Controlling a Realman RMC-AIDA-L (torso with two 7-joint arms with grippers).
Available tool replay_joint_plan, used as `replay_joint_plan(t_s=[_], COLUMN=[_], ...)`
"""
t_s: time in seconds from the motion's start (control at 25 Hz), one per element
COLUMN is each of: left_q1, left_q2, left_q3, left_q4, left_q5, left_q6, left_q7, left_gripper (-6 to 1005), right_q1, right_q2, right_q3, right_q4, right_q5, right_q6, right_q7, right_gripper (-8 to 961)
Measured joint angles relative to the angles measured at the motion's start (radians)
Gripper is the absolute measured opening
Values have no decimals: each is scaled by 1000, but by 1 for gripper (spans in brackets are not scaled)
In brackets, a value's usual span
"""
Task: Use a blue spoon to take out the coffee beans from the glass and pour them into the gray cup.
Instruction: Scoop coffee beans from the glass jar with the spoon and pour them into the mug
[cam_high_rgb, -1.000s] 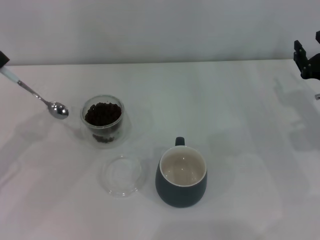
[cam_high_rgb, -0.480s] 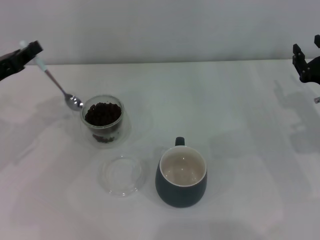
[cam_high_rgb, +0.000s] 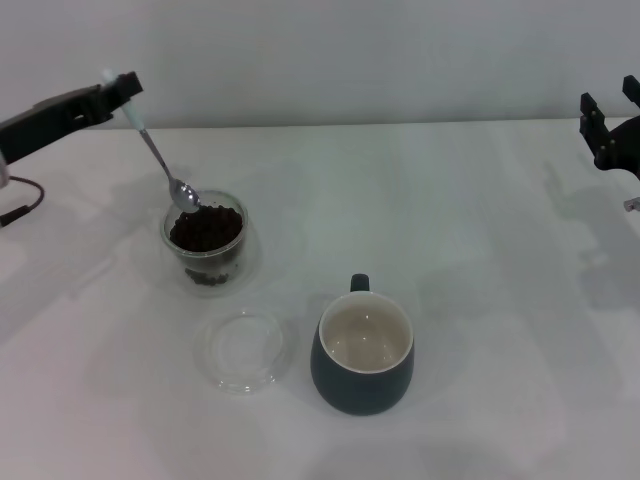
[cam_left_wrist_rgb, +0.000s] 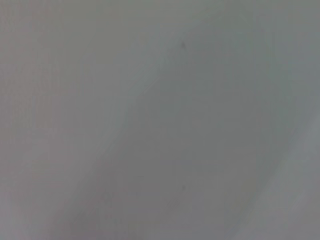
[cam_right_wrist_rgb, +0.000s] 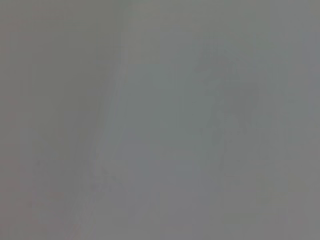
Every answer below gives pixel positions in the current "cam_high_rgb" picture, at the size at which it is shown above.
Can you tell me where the blue-handled metal spoon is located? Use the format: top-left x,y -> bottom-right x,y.
101,69 -> 202,214

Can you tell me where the small clear glass dish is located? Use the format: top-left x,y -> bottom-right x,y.
193,308 -> 294,397

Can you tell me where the coffee bean heap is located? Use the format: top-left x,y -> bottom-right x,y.
169,203 -> 244,254

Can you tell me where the dark blue ceramic mug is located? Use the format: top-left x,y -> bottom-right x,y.
309,272 -> 416,417

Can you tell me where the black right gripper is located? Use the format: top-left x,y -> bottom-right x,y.
579,75 -> 640,181

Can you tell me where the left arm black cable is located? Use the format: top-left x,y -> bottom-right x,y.
0,174 -> 46,229

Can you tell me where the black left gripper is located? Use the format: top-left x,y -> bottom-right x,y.
0,70 -> 145,167

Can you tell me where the double-walled glass cup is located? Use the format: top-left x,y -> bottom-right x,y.
158,188 -> 263,300

